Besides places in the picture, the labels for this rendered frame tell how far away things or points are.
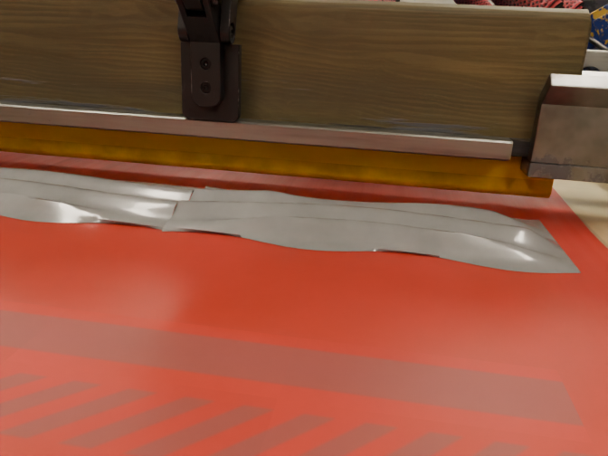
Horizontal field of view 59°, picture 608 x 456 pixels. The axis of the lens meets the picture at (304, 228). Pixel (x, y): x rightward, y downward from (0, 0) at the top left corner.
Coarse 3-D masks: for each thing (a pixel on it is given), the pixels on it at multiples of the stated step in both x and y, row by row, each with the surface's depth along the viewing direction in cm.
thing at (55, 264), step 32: (0, 160) 35; (32, 160) 36; (64, 160) 36; (96, 160) 36; (0, 224) 24; (32, 224) 24; (64, 224) 25; (96, 224) 25; (128, 224) 25; (0, 256) 21; (32, 256) 21; (64, 256) 21; (96, 256) 21; (128, 256) 22; (0, 288) 19; (32, 288) 19; (64, 288) 19
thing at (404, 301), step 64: (320, 192) 32; (384, 192) 32; (448, 192) 33; (192, 256) 22; (256, 256) 22; (320, 256) 23; (384, 256) 23; (576, 256) 24; (192, 320) 17; (256, 320) 17; (320, 320) 17; (384, 320) 18; (448, 320) 18; (512, 320) 18; (576, 320) 18; (576, 384) 15
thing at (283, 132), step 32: (96, 128) 31; (128, 128) 31; (160, 128) 30; (192, 128) 30; (224, 128) 30; (256, 128) 30; (288, 128) 29; (320, 128) 29; (352, 128) 29; (384, 128) 30
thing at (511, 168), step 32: (0, 128) 35; (32, 128) 34; (64, 128) 34; (320, 160) 32; (352, 160) 32; (384, 160) 31; (416, 160) 31; (448, 160) 31; (480, 160) 30; (512, 160) 30
